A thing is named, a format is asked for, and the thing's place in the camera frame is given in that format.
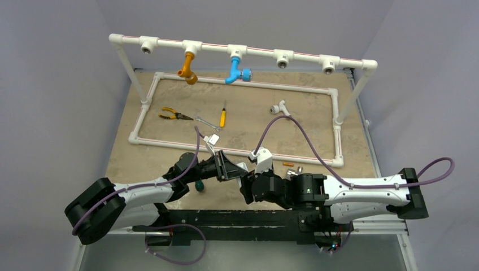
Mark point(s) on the green stubby screwdriver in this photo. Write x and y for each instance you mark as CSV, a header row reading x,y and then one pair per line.
x,y
199,186

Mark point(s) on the white PVC pipe frame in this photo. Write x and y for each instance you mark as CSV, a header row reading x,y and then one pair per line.
x,y
328,64

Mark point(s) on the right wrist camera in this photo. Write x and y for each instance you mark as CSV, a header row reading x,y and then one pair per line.
x,y
263,159

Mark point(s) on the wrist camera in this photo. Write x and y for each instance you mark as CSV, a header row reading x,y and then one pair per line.
x,y
210,142
263,159

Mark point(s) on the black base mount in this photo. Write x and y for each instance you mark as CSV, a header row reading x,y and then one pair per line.
x,y
181,227

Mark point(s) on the blue plastic faucet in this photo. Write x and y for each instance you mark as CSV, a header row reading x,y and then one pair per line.
x,y
235,73

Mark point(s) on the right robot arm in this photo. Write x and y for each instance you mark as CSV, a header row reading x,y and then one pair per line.
x,y
342,202

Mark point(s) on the orange plastic faucet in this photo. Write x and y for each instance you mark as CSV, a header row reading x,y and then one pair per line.
x,y
185,72

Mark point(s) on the yellow handled pliers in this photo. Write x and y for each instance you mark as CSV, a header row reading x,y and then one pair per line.
x,y
174,115

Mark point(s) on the white plastic faucet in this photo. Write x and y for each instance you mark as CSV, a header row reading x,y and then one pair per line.
x,y
281,107

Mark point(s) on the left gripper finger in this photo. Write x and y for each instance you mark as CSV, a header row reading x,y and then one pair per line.
x,y
230,173
223,162

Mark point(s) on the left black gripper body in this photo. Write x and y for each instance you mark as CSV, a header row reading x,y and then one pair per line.
x,y
211,169

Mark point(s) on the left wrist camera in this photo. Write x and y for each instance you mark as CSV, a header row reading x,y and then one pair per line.
x,y
210,142

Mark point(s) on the white remote control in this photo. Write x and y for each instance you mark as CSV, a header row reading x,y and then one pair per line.
x,y
243,166

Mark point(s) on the chrome metal faucet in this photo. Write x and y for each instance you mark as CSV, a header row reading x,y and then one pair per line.
x,y
293,172

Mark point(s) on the yellow screwdriver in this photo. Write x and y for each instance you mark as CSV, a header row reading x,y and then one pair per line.
x,y
223,115

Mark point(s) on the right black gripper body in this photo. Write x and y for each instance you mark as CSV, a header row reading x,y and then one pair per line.
x,y
253,186

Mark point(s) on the silver wrench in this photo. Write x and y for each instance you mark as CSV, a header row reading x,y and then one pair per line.
x,y
216,128

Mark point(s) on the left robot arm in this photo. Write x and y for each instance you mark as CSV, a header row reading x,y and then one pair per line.
x,y
105,206

